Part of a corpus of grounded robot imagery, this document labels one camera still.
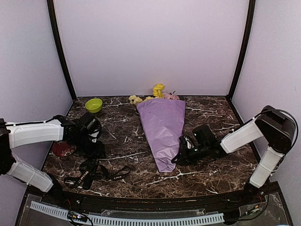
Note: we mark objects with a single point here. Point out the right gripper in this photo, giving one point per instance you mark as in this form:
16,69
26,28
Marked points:
183,154

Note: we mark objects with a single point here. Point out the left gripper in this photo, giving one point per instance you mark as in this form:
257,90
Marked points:
97,153

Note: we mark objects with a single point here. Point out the black printed ribbon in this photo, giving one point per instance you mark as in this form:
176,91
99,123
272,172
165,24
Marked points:
92,170

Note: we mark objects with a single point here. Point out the pink wrapping paper sheet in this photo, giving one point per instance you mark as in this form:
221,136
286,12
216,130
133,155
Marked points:
163,122

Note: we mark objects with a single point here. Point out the yellow daisy bunch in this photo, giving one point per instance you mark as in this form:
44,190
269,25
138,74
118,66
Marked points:
135,100

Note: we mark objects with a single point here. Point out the yellow rose stem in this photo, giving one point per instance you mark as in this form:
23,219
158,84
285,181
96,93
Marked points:
157,90

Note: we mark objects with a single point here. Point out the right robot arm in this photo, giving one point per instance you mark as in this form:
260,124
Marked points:
278,127

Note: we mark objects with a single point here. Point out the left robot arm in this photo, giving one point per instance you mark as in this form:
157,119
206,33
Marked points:
16,135

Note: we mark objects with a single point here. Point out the red floral dish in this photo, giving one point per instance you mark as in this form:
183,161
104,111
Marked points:
63,149

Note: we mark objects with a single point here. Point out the green plastic bowl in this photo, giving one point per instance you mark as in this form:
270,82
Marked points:
94,105

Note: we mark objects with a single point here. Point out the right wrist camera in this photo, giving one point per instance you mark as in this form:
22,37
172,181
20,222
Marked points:
203,135

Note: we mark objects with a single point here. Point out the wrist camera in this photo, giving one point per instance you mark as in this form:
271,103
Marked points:
89,125
203,135

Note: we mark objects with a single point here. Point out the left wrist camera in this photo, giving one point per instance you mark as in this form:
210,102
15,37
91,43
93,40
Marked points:
89,125

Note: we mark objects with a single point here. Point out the right black frame post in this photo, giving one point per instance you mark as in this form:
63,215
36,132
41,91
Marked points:
243,49

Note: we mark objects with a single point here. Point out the black frame post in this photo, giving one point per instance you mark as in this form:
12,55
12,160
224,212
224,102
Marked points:
243,49
59,48

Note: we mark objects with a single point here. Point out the white slotted cable duct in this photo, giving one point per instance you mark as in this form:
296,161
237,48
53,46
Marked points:
125,218

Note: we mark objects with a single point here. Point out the black front rail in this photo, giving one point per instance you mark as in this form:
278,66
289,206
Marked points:
96,203

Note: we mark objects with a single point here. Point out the left black frame post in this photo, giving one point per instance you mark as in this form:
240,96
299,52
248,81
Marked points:
59,48

